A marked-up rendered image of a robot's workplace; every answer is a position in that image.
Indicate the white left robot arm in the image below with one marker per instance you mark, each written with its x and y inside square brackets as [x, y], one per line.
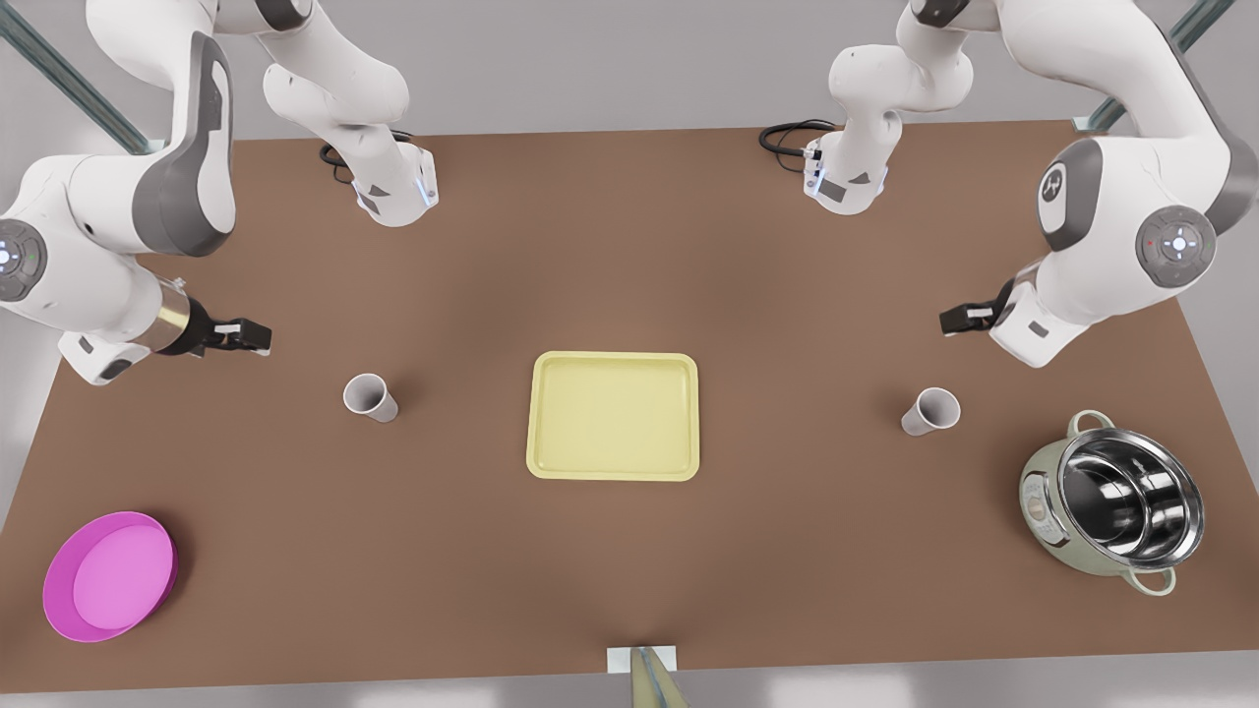
[1121, 197]

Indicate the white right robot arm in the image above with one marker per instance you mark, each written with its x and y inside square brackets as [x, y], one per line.
[89, 206]

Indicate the white IKEA cup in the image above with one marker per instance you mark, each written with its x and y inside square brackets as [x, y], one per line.
[929, 412]
[372, 397]

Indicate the pale yellow rectangular tray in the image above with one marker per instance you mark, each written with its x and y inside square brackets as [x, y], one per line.
[613, 417]

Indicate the green steel-lined pot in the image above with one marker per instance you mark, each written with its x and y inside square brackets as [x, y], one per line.
[1116, 500]

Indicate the pink round plate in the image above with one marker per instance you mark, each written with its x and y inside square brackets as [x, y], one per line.
[108, 578]

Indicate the silver frame post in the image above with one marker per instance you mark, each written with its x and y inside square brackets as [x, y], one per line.
[651, 677]
[1151, 74]
[69, 79]

